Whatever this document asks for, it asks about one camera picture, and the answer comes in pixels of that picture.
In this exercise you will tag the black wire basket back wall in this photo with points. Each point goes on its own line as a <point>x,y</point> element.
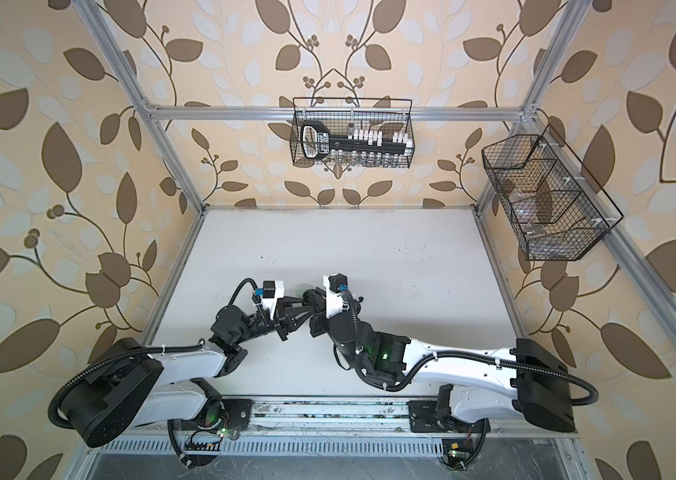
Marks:
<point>386,113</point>

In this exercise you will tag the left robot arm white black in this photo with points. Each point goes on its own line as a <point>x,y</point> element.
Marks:
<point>132,385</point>

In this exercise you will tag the black wire basket right wall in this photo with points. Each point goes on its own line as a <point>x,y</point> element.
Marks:
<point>556,207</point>

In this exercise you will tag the black wire basket wall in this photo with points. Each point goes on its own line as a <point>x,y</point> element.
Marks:
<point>556,207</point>
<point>386,113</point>

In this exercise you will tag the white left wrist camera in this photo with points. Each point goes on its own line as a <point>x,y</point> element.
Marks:
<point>269,294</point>

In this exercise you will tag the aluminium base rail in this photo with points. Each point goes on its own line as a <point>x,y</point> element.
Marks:
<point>381,427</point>

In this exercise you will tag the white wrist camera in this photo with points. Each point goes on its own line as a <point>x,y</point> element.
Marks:
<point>269,294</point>
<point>334,286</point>

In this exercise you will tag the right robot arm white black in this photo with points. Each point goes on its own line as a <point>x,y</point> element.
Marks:
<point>523,380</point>

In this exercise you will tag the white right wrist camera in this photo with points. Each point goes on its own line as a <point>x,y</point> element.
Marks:
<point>334,286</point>

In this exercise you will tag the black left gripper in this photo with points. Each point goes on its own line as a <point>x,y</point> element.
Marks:
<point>284,315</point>

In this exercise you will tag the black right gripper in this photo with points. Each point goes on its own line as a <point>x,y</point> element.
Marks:
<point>319,327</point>

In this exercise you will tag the black socket holder tool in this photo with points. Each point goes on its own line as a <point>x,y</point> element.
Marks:
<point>317,141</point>

